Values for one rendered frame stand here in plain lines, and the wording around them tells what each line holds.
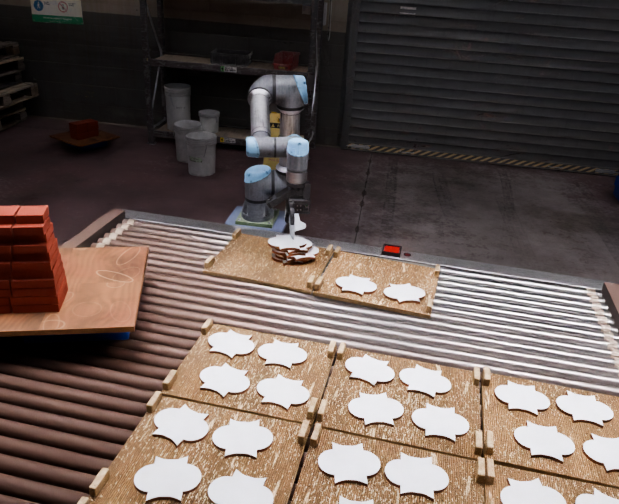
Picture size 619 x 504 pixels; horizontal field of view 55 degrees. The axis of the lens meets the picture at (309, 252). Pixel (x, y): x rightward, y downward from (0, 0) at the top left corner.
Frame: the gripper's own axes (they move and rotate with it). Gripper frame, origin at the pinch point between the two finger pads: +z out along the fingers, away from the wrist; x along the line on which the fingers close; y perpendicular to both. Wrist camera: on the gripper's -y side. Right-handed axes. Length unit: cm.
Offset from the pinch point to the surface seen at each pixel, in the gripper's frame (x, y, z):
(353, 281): -21.8, 20.8, 10.0
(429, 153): 412, 227, 99
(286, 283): -19.4, -3.0, 11.2
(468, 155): 398, 268, 97
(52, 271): -48, -73, -12
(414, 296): -34, 40, 10
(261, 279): -15.8, -11.6, 11.2
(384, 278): -18.5, 33.6, 11.2
